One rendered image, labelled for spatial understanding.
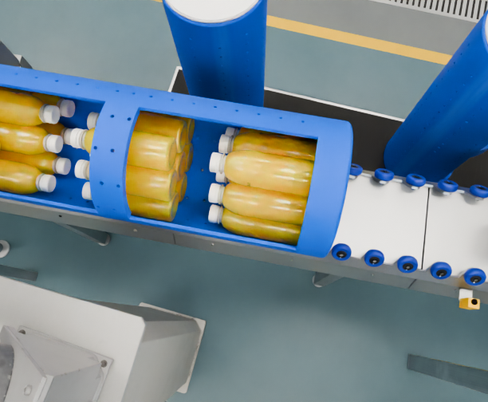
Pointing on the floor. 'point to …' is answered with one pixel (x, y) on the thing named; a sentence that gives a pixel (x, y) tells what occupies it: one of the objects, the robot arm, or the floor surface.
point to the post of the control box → (5, 270)
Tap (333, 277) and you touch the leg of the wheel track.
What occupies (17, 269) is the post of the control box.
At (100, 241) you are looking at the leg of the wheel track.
